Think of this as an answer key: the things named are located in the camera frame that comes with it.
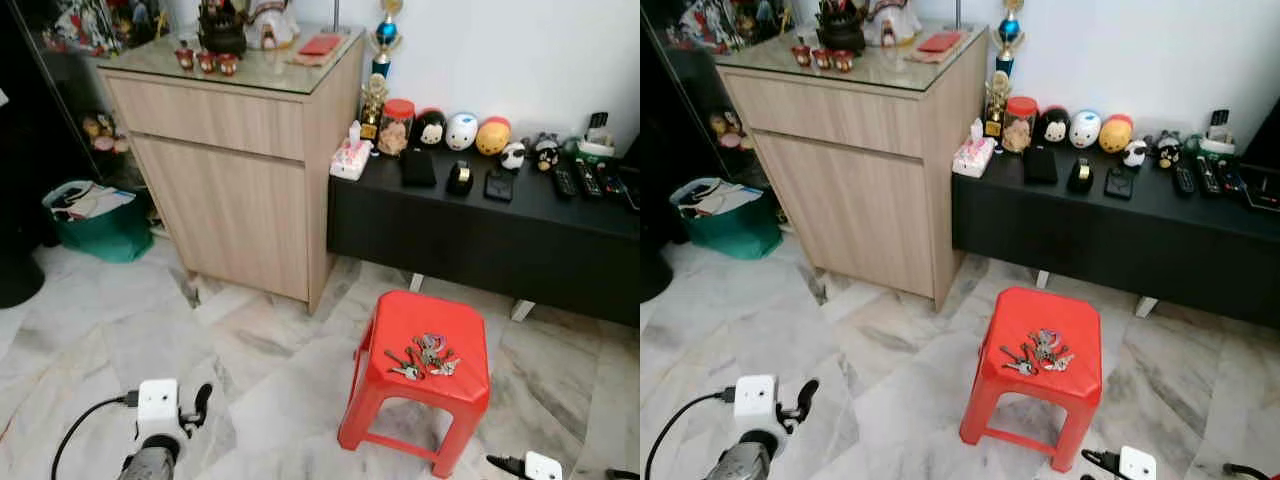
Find bunch of metal keys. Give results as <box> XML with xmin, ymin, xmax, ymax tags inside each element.
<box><xmin>384</xmin><ymin>333</ymin><xmax>462</xmax><ymax>381</ymax></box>
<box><xmin>1000</xmin><ymin>328</ymin><xmax>1077</xmax><ymax>376</ymax></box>

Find green bag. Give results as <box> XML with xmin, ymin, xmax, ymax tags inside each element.
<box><xmin>43</xmin><ymin>180</ymin><xmax>156</xmax><ymax>264</ymax></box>
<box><xmin>670</xmin><ymin>177</ymin><xmax>784</xmax><ymax>261</ymax></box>

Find black round base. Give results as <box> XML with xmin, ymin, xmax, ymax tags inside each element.
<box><xmin>640</xmin><ymin>245</ymin><xmax>674</xmax><ymax>304</ymax></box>
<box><xmin>0</xmin><ymin>240</ymin><xmax>47</xmax><ymax>309</ymax></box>

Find light wood cabinet glass top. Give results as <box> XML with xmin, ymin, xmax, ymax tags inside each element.
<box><xmin>716</xmin><ymin>24</ymin><xmax>992</xmax><ymax>310</ymax></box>
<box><xmin>98</xmin><ymin>27</ymin><xmax>367</xmax><ymax>314</ymax></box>

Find red plastic stool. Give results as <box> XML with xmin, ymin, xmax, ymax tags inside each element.
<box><xmin>337</xmin><ymin>290</ymin><xmax>492</xmax><ymax>479</ymax></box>
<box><xmin>959</xmin><ymin>286</ymin><xmax>1104</xmax><ymax>474</ymax></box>

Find papers in bag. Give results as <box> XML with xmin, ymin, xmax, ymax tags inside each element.
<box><xmin>688</xmin><ymin>182</ymin><xmax>765</xmax><ymax>218</ymax></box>
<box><xmin>62</xmin><ymin>185</ymin><xmax>137</xmax><ymax>221</ymax></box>

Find pink tissue box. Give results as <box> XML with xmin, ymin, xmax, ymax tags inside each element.
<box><xmin>952</xmin><ymin>118</ymin><xmax>998</xmax><ymax>179</ymax></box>
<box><xmin>330</xmin><ymin>121</ymin><xmax>374</xmax><ymax>182</ymax></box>

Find black wallet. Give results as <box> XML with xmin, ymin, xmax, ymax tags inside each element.
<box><xmin>1022</xmin><ymin>145</ymin><xmax>1059</xmax><ymax>185</ymax></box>
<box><xmin>400</xmin><ymin>148</ymin><xmax>438</xmax><ymax>188</ymax></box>

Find dark glass display cabinet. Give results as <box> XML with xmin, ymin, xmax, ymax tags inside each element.
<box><xmin>640</xmin><ymin>0</ymin><xmax>761</xmax><ymax>193</ymax></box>
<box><xmin>0</xmin><ymin>0</ymin><xmax>141</xmax><ymax>196</ymax></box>

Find black low console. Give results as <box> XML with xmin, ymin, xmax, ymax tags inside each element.
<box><xmin>327</xmin><ymin>148</ymin><xmax>641</xmax><ymax>329</ymax></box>
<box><xmin>951</xmin><ymin>140</ymin><xmax>1280</xmax><ymax>329</ymax></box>

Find clear jar red lid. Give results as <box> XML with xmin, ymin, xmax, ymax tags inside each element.
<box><xmin>377</xmin><ymin>98</ymin><xmax>416</xmax><ymax>157</ymax></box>
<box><xmin>1002</xmin><ymin>96</ymin><xmax>1040</xmax><ymax>154</ymax></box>

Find black round plush toy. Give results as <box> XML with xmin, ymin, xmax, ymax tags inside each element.
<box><xmin>1037</xmin><ymin>106</ymin><xmax>1071</xmax><ymax>148</ymax></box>
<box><xmin>413</xmin><ymin>108</ymin><xmax>448</xmax><ymax>151</ymax></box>

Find black incense urn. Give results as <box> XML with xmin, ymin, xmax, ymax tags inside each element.
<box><xmin>815</xmin><ymin>0</ymin><xmax>867</xmax><ymax>55</ymax></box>
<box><xmin>196</xmin><ymin>0</ymin><xmax>248</xmax><ymax>58</ymax></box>

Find white round plush toy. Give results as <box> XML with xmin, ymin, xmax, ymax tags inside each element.
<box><xmin>445</xmin><ymin>112</ymin><xmax>479</xmax><ymax>153</ymax></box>
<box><xmin>1068</xmin><ymin>110</ymin><xmax>1103</xmax><ymax>150</ymax></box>

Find red booklet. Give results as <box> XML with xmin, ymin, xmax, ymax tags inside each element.
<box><xmin>297</xmin><ymin>33</ymin><xmax>347</xmax><ymax>60</ymax></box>
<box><xmin>917</xmin><ymin>30</ymin><xmax>967</xmax><ymax>58</ymax></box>

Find white figurine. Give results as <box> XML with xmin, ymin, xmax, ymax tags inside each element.
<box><xmin>243</xmin><ymin>0</ymin><xmax>301</xmax><ymax>51</ymax></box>
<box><xmin>862</xmin><ymin>0</ymin><xmax>923</xmax><ymax>48</ymax></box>

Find colourful figurines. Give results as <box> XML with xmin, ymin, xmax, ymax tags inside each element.
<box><xmin>45</xmin><ymin>0</ymin><xmax>169</xmax><ymax>56</ymax></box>
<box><xmin>675</xmin><ymin>0</ymin><xmax>793</xmax><ymax>53</ymax></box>

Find orange round plush toy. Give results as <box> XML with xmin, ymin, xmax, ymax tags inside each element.
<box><xmin>1098</xmin><ymin>113</ymin><xmax>1135</xmax><ymax>154</ymax></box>
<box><xmin>475</xmin><ymin>116</ymin><xmax>513</xmax><ymax>157</ymax></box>

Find blue and gold trophy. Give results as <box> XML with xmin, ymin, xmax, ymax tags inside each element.
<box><xmin>372</xmin><ymin>0</ymin><xmax>403</xmax><ymax>77</ymax></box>
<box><xmin>995</xmin><ymin>0</ymin><xmax>1026</xmax><ymax>76</ymax></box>

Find black flat device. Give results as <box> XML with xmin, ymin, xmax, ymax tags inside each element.
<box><xmin>1240</xmin><ymin>125</ymin><xmax>1280</xmax><ymax>214</ymax></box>

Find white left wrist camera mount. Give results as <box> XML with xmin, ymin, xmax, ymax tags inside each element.
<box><xmin>136</xmin><ymin>378</ymin><xmax>182</xmax><ymax>443</ymax></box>
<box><xmin>733</xmin><ymin>374</ymin><xmax>780</xmax><ymax>433</ymax></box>

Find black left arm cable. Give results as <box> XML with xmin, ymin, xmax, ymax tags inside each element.
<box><xmin>644</xmin><ymin>389</ymin><xmax>736</xmax><ymax>480</ymax></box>
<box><xmin>51</xmin><ymin>392</ymin><xmax>139</xmax><ymax>480</ymax></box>

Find cordless phone in cradle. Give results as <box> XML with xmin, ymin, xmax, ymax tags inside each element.
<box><xmin>1200</xmin><ymin>108</ymin><xmax>1239</xmax><ymax>156</ymax></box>
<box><xmin>578</xmin><ymin>111</ymin><xmax>617</xmax><ymax>159</ymax></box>

